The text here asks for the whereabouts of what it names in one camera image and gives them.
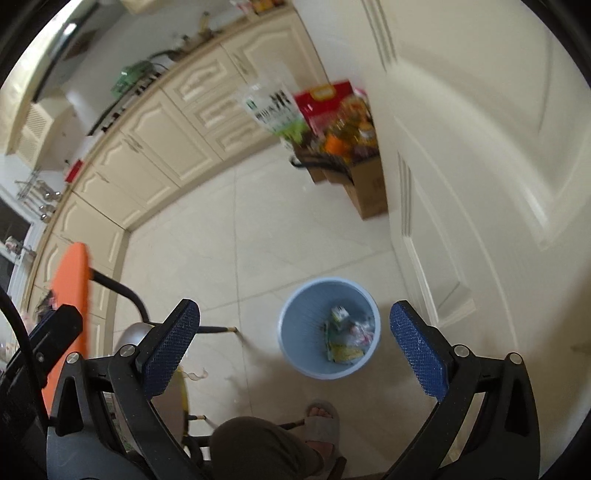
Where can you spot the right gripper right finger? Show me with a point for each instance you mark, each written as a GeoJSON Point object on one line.
{"type": "Point", "coordinates": [484, 424]}

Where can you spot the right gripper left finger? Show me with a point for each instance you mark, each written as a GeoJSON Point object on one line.
{"type": "Point", "coordinates": [82, 442]}

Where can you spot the light blue trash bin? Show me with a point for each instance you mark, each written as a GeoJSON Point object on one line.
{"type": "Point", "coordinates": [329, 328]}

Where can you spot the kitchen window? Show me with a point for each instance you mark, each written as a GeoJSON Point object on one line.
{"type": "Point", "coordinates": [15, 258]}

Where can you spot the cream kitchen cabinets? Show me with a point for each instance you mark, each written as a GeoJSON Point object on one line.
{"type": "Point", "coordinates": [186, 127]}

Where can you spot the person's knee dark trousers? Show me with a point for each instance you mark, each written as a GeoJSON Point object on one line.
{"type": "Point", "coordinates": [253, 448]}

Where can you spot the round orange table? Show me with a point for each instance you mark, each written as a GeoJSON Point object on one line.
{"type": "Point", "coordinates": [68, 323]}

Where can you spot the grey slipper foot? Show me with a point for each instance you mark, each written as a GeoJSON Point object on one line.
{"type": "Point", "coordinates": [322, 429]}

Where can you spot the hanging utensil rack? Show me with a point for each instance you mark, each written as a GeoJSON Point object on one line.
{"type": "Point", "coordinates": [38, 196]}

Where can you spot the brown cardboard box with bottles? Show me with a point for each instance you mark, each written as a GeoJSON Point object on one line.
{"type": "Point", "coordinates": [348, 155]}

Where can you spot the white door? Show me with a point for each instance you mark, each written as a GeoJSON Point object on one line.
{"type": "Point", "coordinates": [485, 125]}

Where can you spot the black gas stove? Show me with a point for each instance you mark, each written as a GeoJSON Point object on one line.
{"type": "Point", "coordinates": [120, 105]}

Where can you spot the green electric pot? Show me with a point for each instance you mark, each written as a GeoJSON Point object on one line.
{"type": "Point", "coordinates": [130, 76]}

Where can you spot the white green rice bag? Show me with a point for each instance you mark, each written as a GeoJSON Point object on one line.
{"type": "Point", "coordinates": [274, 108]}

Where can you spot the red gift bag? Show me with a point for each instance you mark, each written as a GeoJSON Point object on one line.
{"type": "Point", "coordinates": [320, 105]}

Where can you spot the black range hood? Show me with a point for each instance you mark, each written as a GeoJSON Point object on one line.
{"type": "Point", "coordinates": [83, 26]}

